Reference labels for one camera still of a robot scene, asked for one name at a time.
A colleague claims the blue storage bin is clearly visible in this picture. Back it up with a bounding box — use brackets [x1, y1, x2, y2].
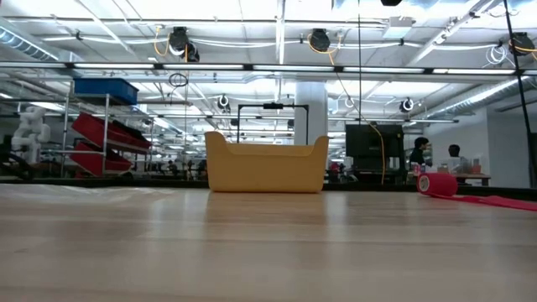
[74, 77, 139, 106]

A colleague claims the yellow plastic bin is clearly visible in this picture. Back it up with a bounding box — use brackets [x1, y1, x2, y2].
[204, 131, 331, 194]

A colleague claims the red storage bin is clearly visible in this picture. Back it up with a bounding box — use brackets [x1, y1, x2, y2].
[70, 112, 152, 150]
[69, 141, 133, 177]

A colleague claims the metal shelf rack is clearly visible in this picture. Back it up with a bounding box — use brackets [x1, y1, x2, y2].
[41, 79, 194, 180]

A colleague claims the red bandage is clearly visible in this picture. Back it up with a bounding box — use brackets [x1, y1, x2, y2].
[416, 172, 537, 212]

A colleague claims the hanging yellow cable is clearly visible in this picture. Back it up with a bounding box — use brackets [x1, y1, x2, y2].
[308, 35, 386, 185]

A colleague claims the clear plastic bag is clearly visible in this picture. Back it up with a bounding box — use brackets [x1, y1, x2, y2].
[0, 183, 177, 206]

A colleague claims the white round column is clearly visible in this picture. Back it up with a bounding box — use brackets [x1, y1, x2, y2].
[293, 81, 329, 146]

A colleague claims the black monitor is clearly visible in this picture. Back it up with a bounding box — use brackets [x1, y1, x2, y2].
[345, 123, 406, 173]

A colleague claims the white robot figure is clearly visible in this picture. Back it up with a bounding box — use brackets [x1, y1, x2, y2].
[11, 106, 51, 164]

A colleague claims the silver ventilation duct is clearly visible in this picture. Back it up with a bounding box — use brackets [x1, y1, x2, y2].
[419, 77, 537, 121]

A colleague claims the black slanted pole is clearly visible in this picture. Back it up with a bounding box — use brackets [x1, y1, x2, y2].
[503, 0, 537, 189]

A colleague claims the black camera gantry frame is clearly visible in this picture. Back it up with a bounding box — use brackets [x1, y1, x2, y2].
[237, 102, 310, 146]

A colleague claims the long ceiling light strip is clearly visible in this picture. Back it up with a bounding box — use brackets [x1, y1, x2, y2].
[0, 61, 537, 76]

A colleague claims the wooden side table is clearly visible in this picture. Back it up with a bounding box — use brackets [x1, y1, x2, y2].
[455, 172, 492, 187]

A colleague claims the person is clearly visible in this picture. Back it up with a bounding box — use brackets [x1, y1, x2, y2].
[444, 143, 471, 173]
[409, 137, 431, 169]

